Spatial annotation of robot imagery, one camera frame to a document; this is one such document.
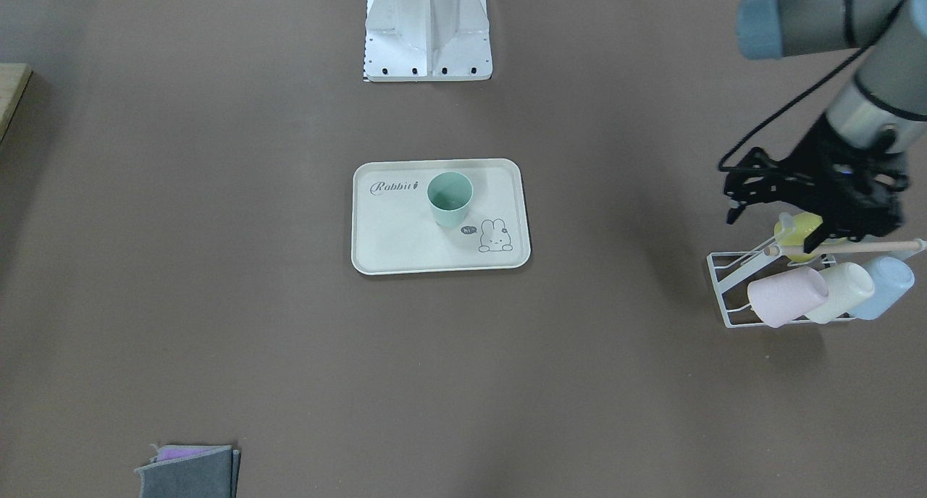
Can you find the pink plastic cup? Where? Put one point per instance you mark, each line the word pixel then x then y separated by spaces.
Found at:
pixel 782 298

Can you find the light blue plastic cup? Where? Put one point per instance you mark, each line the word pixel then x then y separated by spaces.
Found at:
pixel 892 278

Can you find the green plastic cup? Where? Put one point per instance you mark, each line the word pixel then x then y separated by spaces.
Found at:
pixel 449 195

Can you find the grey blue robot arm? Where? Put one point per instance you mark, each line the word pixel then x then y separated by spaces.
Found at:
pixel 888 86

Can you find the white wire cup rack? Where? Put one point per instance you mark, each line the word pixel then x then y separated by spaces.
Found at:
pixel 730 273

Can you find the folded grey cloth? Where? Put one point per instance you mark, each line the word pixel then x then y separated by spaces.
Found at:
pixel 191 471

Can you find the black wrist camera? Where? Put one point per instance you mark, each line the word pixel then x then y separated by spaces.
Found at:
pixel 755 179

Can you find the yellow plastic cup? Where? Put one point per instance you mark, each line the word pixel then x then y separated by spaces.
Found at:
pixel 803 225

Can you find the cream plastic cup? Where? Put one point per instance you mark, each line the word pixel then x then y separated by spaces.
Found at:
pixel 849 285

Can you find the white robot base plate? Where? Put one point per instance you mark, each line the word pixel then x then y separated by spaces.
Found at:
pixel 427 41

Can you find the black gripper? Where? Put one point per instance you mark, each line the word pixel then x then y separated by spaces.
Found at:
pixel 816 153

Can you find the cream rabbit print tray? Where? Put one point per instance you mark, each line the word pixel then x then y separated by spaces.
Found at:
pixel 394 230

